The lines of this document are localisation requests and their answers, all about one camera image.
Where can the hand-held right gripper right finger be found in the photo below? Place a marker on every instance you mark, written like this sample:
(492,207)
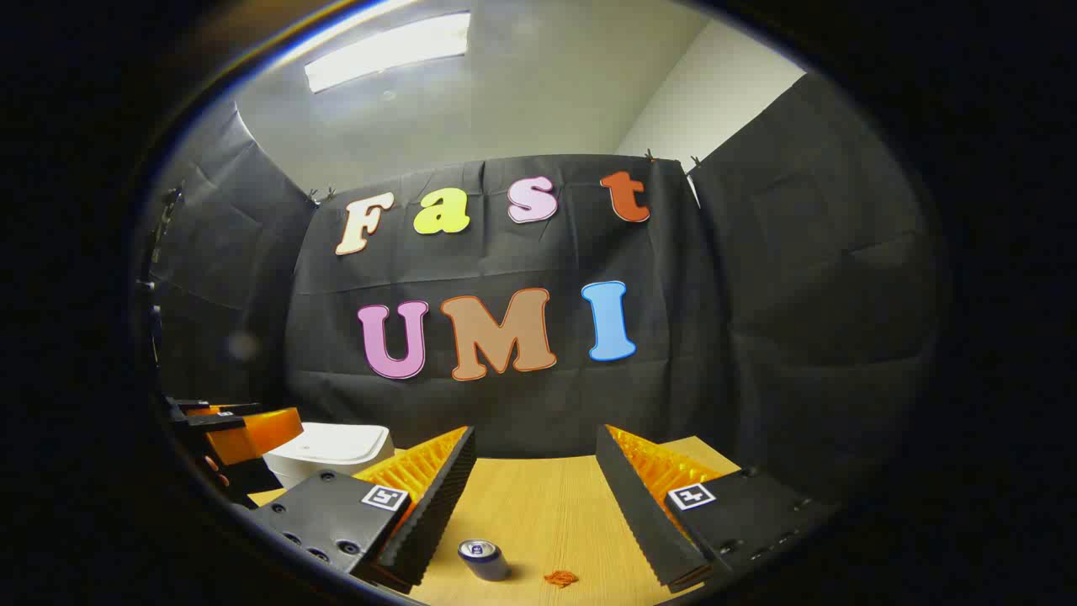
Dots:
(639,505)

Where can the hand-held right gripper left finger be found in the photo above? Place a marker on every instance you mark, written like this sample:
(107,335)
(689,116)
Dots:
(437,497)

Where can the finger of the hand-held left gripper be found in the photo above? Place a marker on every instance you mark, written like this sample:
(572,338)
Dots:
(252,433)

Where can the blue pop can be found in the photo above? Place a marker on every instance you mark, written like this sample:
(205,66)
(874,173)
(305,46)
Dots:
(484,560)

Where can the white desktop garbage bin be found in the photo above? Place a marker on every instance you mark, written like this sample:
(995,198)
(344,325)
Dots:
(332,450)

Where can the orange paper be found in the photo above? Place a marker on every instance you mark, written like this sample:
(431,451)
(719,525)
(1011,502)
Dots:
(560,578)

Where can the wooden desktop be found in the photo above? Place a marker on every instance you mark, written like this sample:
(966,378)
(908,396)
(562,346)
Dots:
(547,505)

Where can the black backdrop cloth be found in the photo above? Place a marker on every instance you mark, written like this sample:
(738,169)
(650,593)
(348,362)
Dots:
(673,404)

